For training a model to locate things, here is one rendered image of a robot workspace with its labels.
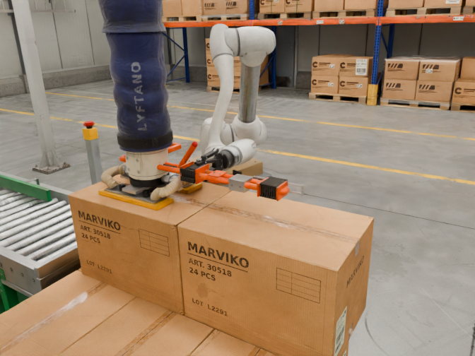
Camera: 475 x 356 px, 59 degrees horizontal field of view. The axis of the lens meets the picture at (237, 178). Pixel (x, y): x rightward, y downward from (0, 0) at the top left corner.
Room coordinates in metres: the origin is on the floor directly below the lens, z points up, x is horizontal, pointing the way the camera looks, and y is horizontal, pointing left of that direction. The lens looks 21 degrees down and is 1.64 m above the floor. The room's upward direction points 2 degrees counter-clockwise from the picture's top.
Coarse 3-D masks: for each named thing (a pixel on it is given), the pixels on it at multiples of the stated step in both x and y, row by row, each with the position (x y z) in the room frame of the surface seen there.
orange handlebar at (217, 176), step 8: (176, 144) 1.94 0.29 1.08; (168, 152) 1.86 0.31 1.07; (120, 160) 1.75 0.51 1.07; (160, 168) 1.62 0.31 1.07; (168, 168) 1.60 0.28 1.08; (176, 168) 1.59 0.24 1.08; (200, 176) 1.51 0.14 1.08; (208, 176) 1.50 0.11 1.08; (216, 176) 1.47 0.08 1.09; (224, 176) 1.50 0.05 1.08; (232, 176) 1.49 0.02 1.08; (248, 184) 1.40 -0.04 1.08; (256, 184) 1.39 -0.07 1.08; (280, 192) 1.33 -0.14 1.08
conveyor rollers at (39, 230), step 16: (0, 192) 2.73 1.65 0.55; (16, 192) 2.73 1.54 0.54; (0, 208) 2.45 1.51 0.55; (16, 208) 2.45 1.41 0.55; (32, 208) 2.44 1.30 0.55; (48, 208) 2.43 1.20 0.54; (64, 208) 2.43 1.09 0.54; (0, 224) 2.25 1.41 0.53; (16, 224) 2.25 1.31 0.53; (32, 224) 2.23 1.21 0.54; (48, 224) 2.22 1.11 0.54; (64, 224) 2.21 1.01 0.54; (0, 240) 2.07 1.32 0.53; (16, 240) 2.05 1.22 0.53; (32, 240) 2.04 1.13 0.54; (48, 240) 2.02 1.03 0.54; (64, 240) 2.01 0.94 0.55; (32, 256) 1.85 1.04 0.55; (48, 256) 1.84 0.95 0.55
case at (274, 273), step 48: (240, 192) 1.66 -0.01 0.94; (192, 240) 1.33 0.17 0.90; (240, 240) 1.24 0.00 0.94; (288, 240) 1.23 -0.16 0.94; (336, 240) 1.22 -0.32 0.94; (192, 288) 1.34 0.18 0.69; (240, 288) 1.23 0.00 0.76; (288, 288) 1.13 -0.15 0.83; (336, 288) 1.05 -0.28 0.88; (240, 336) 1.23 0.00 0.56; (288, 336) 1.13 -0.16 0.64; (336, 336) 1.08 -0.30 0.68
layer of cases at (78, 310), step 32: (64, 288) 1.57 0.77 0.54; (96, 288) 1.57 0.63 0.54; (0, 320) 1.37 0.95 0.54; (32, 320) 1.37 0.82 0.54; (64, 320) 1.36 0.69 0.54; (96, 320) 1.36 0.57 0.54; (128, 320) 1.35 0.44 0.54; (160, 320) 1.34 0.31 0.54; (192, 320) 1.34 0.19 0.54; (0, 352) 1.19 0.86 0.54; (32, 352) 1.19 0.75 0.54; (64, 352) 1.19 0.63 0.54; (96, 352) 1.18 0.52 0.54; (128, 352) 1.18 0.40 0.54; (160, 352) 1.17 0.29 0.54; (192, 352) 1.17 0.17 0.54; (224, 352) 1.16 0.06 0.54; (256, 352) 1.16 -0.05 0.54
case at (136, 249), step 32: (96, 192) 1.70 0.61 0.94; (192, 192) 1.67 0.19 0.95; (224, 192) 1.66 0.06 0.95; (96, 224) 1.60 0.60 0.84; (128, 224) 1.50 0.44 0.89; (160, 224) 1.40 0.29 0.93; (96, 256) 1.62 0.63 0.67; (128, 256) 1.51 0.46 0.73; (160, 256) 1.41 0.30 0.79; (128, 288) 1.52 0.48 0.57; (160, 288) 1.42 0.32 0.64
